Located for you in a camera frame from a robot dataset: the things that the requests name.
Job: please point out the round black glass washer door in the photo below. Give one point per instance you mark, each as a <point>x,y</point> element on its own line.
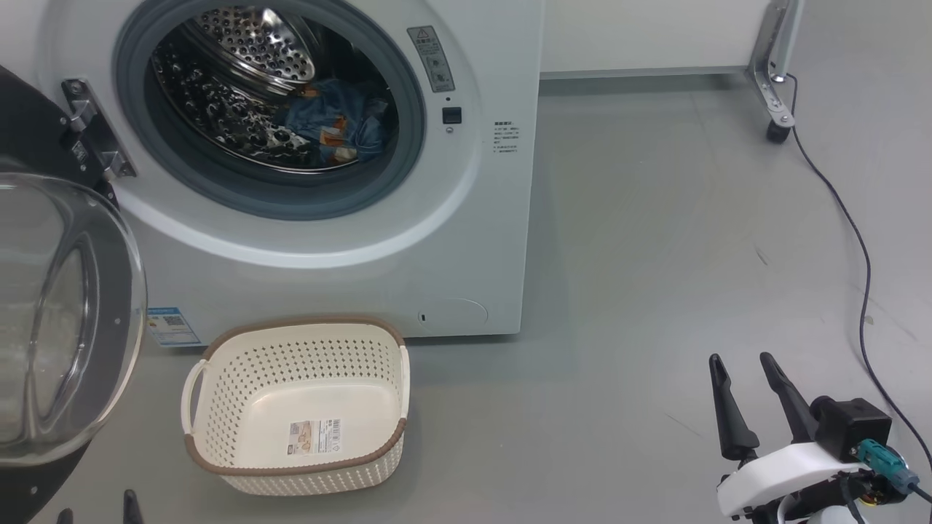
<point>109,327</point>

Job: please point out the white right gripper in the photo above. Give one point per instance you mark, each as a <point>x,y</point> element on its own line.
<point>786,473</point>

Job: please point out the white wall panel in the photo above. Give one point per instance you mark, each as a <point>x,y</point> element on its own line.
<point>655,36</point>

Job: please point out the white front-load washing machine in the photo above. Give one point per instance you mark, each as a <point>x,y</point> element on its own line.
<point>473,218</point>

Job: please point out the cream perforated laundry basket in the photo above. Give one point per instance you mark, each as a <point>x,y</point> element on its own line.
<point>233,364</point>

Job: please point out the basket bottom label sticker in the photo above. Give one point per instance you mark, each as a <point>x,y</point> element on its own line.
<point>314,437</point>

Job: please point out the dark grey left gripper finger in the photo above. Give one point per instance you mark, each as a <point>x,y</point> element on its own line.
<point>132,509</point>
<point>65,517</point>

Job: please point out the blue energy label sticker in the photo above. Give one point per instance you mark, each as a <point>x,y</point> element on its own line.
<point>173,326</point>

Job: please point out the blue cartoon print garment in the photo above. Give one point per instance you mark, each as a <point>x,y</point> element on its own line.
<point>335,113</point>

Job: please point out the metal frame leg with caster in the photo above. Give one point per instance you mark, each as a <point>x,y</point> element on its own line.
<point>773,73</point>

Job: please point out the metal washer door hinge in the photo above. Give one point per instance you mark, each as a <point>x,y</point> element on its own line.
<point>95,131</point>

